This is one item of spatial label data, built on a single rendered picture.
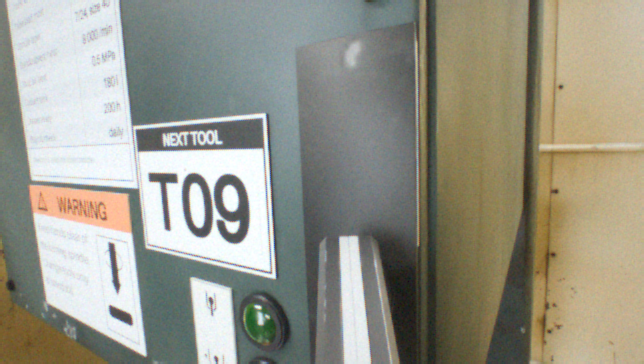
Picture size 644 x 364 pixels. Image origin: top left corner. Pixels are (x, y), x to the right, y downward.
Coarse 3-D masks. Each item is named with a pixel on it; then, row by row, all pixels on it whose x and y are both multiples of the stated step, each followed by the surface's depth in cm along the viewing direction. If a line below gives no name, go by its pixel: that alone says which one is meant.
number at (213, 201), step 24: (192, 168) 17; (216, 168) 16; (240, 168) 15; (192, 192) 17; (216, 192) 16; (240, 192) 15; (192, 216) 17; (216, 216) 16; (240, 216) 15; (192, 240) 18; (216, 240) 17; (240, 240) 16
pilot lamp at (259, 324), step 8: (256, 304) 15; (248, 312) 15; (256, 312) 15; (264, 312) 15; (248, 320) 15; (256, 320) 15; (264, 320) 15; (272, 320) 15; (248, 328) 15; (256, 328) 15; (264, 328) 15; (272, 328) 15; (256, 336) 15; (264, 336) 15; (272, 336) 15; (264, 344) 15
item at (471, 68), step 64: (0, 0) 28; (128, 0) 18; (192, 0) 16; (256, 0) 14; (320, 0) 12; (384, 0) 11; (448, 0) 11; (512, 0) 31; (0, 64) 29; (128, 64) 19; (192, 64) 16; (256, 64) 14; (448, 64) 11; (512, 64) 33; (0, 128) 31; (448, 128) 12; (512, 128) 36; (0, 192) 33; (128, 192) 21; (448, 192) 12; (512, 192) 39; (448, 256) 12; (64, 320) 29; (192, 320) 19; (448, 320) 13
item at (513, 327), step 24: (528, 24) 64; (528, 48) 65; (528, 72) 65; (528, 96) 66; (528, 120) 66; (528, 144) 67; (528, 168) 68; (528, 192) 68; (528, 216) 69; (528, 240) 69; (528, 264) 70; (504, 288) 73; (528, 288) 70; (504, 312) 73; (528, 312) 71; (504, 336) 74; (528, 336) 72; (504, 360) 74; (528, 360) 73
